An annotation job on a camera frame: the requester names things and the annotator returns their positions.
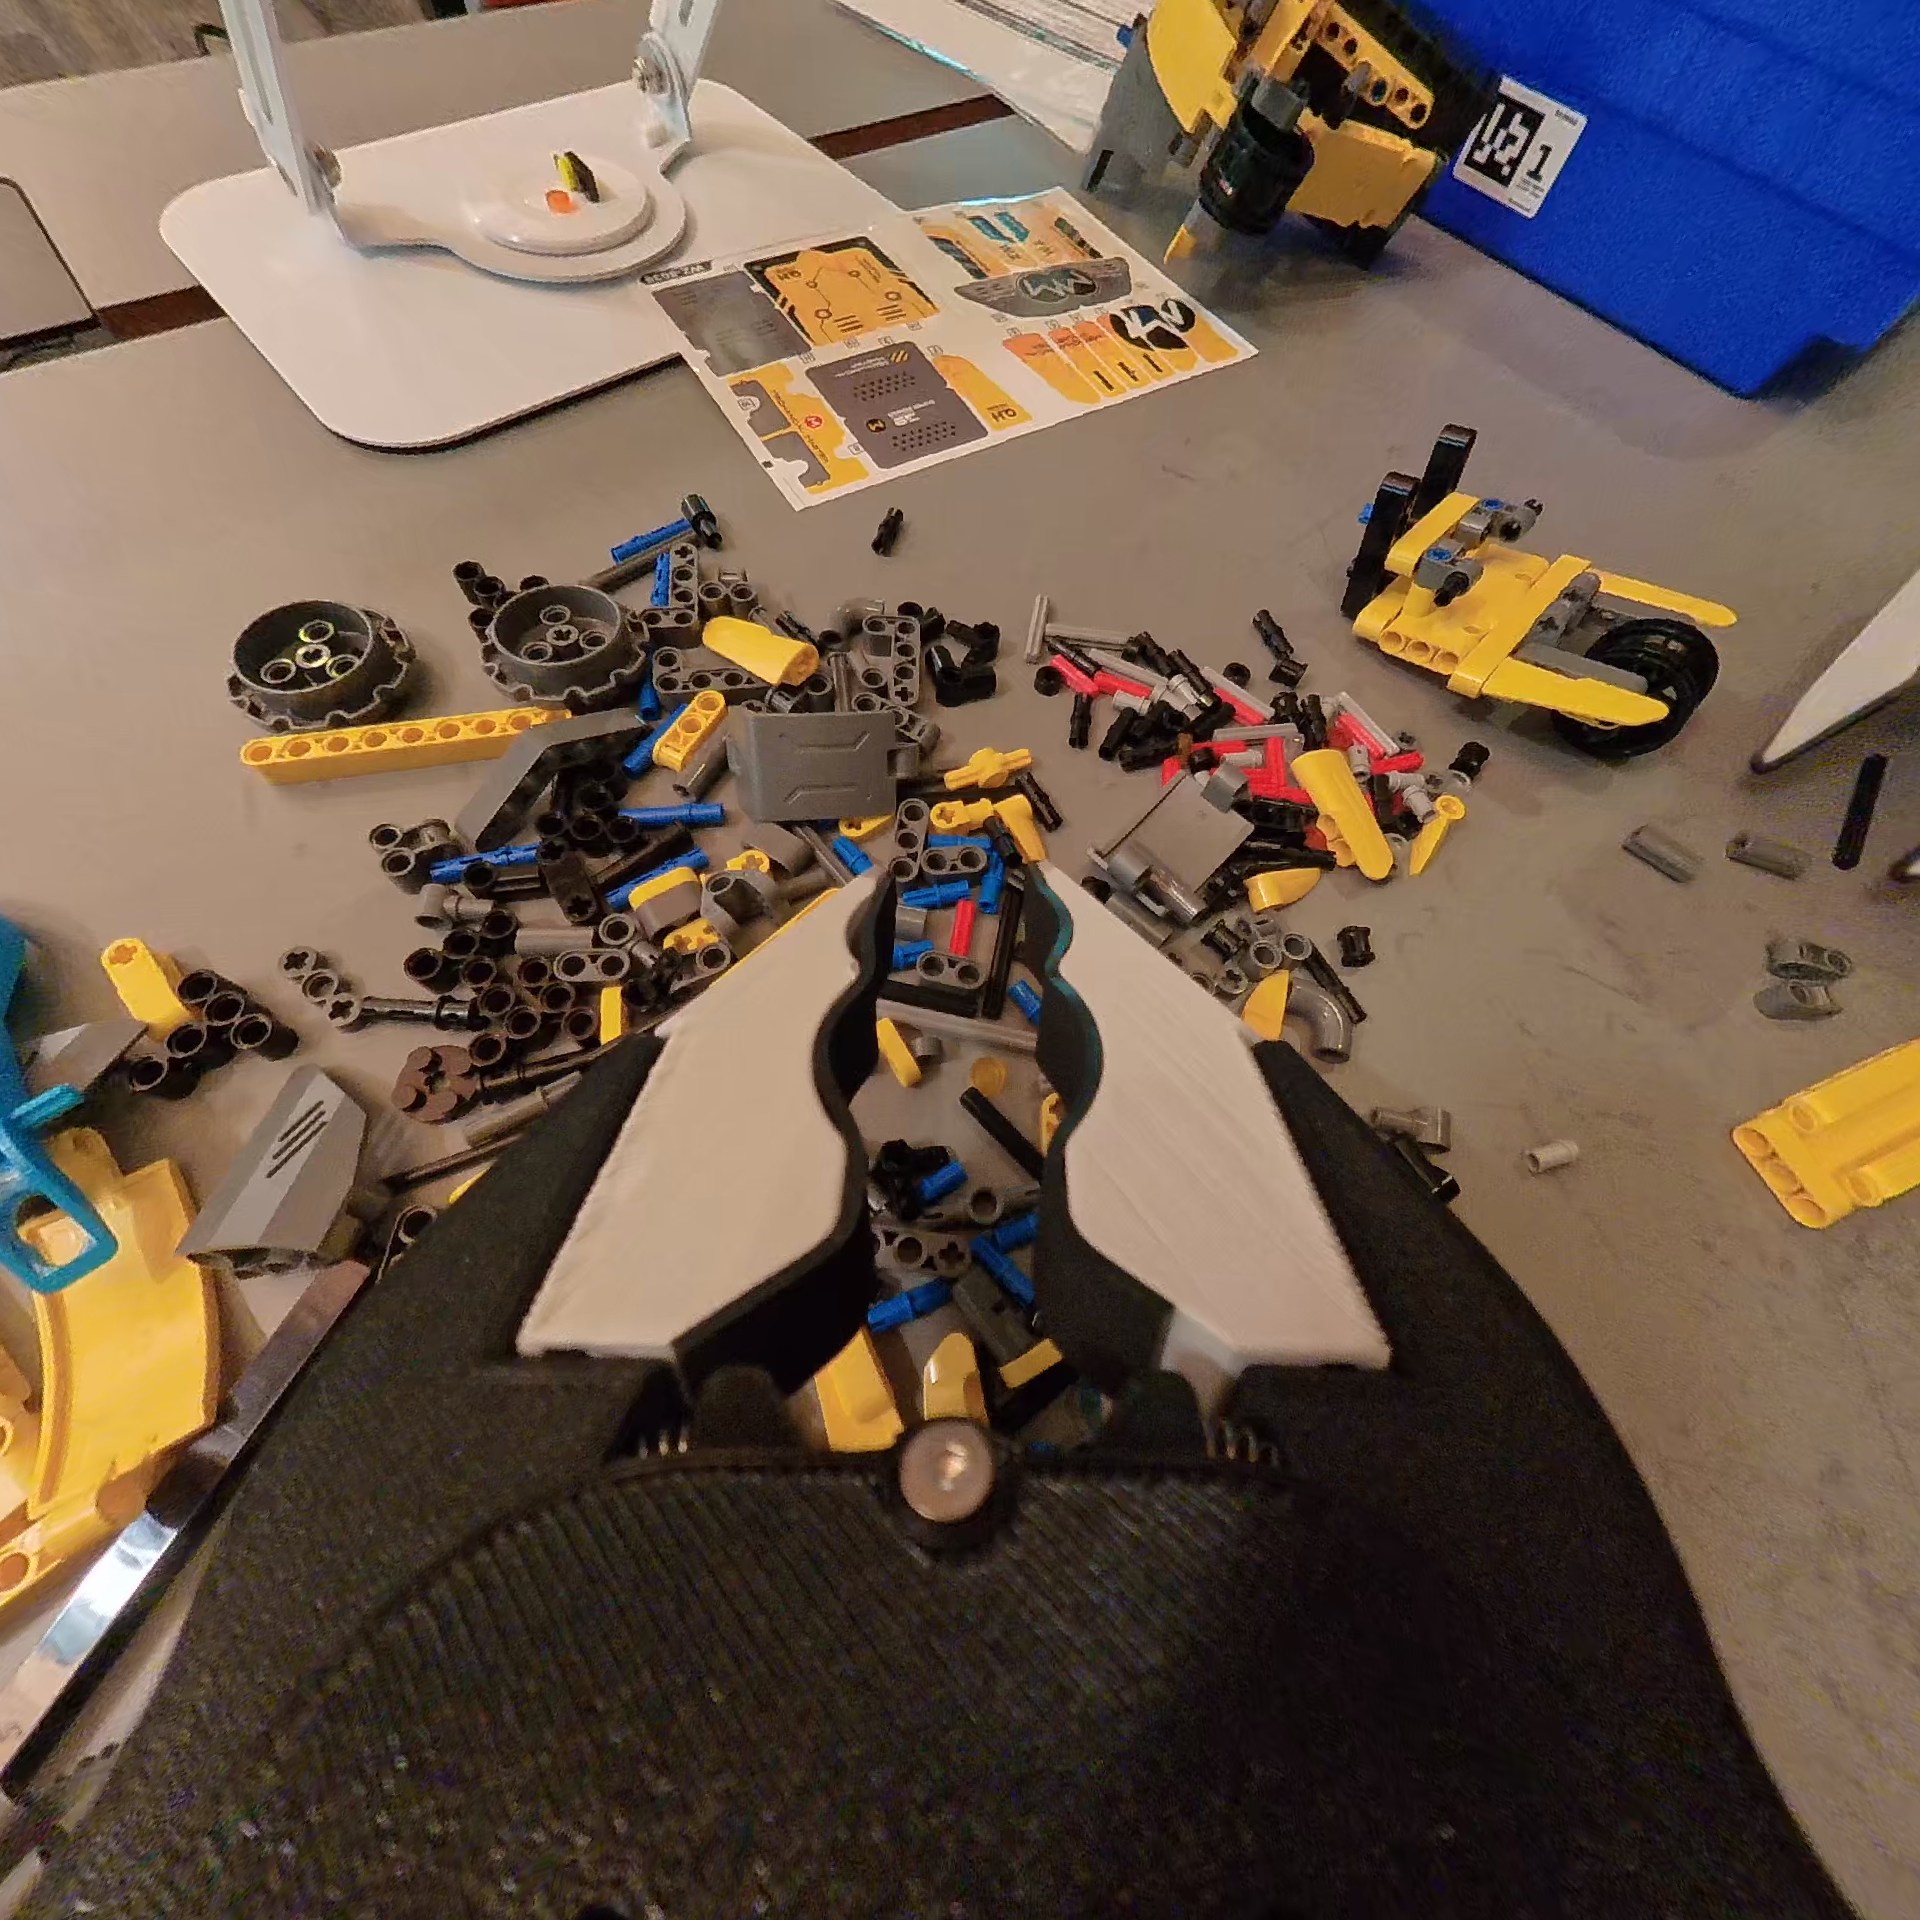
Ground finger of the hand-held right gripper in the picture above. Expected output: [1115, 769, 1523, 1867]
[1749, 564, 1920, 777]

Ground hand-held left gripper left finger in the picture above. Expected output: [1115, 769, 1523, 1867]
[511, 871, 895, 1394]

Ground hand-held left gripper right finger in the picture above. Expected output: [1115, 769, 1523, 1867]
[1026, 863, 1393, 1406]

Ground pile of toy building pieces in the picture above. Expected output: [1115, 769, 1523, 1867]
[111, 488, 1492, 1442]

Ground yellow panel with grey pins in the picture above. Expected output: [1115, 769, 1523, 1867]
[1732, 1040, 1920, 1233]

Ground grey black elbow connector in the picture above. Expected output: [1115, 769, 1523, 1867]
[1360, 1111, 1464, 1210]

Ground small yellow toy vehicle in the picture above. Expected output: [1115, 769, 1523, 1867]
[1339, 424, 1744, 769]

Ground grey vented toy panel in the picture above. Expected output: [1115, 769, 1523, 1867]
[181, 1067, 373, 1278]

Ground blue storage bin with tag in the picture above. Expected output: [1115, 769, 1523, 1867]
[1408, 0, 1920, 405]

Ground long yellow toy beam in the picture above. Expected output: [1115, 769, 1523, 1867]
[243, 701, 577, 782]

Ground dark grey toy wheel hub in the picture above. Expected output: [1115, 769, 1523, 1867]
[234, 600, 421, 737]
[484, 584, 653, 712]

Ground yellow curved toy panel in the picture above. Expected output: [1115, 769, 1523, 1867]
[0, 1119, 226, 1604]

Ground glossy black flat bar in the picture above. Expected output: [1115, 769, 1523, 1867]
[0, 1252, 373, 1791]

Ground teal brick separator tool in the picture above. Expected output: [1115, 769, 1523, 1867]
[0, 917, 125, 1293]

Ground large yellow black toy model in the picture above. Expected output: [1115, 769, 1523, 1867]
[1079, 0, 1500, 271]

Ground yellow sticker sheet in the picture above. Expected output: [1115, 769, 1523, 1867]
[653, 185, 1260, 511]

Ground clear bag with paper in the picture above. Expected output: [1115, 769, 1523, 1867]
[832, 0, 1164, 106]

